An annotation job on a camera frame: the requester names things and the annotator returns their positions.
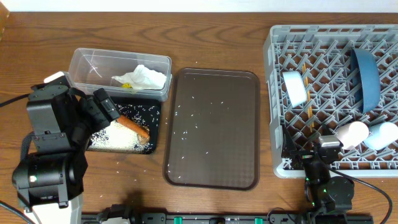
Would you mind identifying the light blue rice bowl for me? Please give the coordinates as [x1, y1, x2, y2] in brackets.
[282, 71, 307, 108]

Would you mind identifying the pink cup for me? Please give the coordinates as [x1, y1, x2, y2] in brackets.
[335, 121, 369, 150]

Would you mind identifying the spilled rice pile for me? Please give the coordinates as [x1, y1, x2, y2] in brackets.
[88, 104, 159, 154]

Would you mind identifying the white napkin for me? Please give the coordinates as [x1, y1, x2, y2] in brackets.
[111, 65, 167, 90]

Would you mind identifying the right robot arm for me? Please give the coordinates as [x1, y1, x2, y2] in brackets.
[282, 127, 354, 223]

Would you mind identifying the brown plastic serving tray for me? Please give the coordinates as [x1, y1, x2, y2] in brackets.
[163, 68, 260, 191]

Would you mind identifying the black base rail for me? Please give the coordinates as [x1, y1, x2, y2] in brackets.
[81, 205, 374, 224]

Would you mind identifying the foil snack wrapper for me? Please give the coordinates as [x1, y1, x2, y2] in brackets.
[121, 83, 132, 89]

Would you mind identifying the small blue bowl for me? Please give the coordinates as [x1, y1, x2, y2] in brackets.
[364, 122, 397, 151]

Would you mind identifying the orange carrot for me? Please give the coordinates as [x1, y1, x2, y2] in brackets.
[117, 115, 150, 139]

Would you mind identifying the black plastic bin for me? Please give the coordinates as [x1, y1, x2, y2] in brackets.
[85, 96, 162, 155]

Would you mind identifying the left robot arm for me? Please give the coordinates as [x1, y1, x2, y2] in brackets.
[12, 85, 120, 223]

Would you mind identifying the dark blue bowl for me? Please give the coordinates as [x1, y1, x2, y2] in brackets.
[350, 49, 381, 113]

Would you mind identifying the grey dishwasher rack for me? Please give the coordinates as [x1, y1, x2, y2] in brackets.
[263, 24, 397, 179]

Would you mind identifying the clear plastic bin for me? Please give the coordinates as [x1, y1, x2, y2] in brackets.
[69, 48, 172, 101]

